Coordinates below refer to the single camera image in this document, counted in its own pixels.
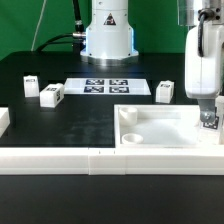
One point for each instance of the white front fence wall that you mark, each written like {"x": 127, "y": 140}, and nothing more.
{"x": 111, "y": 161}

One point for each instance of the white square tabletop part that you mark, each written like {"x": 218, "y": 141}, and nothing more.
{"x": 150, "y": 126}

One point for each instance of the white fence wall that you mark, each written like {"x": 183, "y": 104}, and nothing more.
{"x": 4, "y": 120}
{"x": 111, "y": 161}

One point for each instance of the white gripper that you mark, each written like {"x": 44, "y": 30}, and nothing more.
{"x": 203, "y": 74}

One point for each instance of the white left fence wall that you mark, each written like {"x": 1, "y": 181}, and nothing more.
{"x": 4, "y": 120}

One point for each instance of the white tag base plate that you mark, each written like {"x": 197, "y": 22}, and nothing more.
{"x": 106, "y": 86}

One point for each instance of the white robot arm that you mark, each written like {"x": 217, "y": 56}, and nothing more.
{"x": 110, "y": 40}

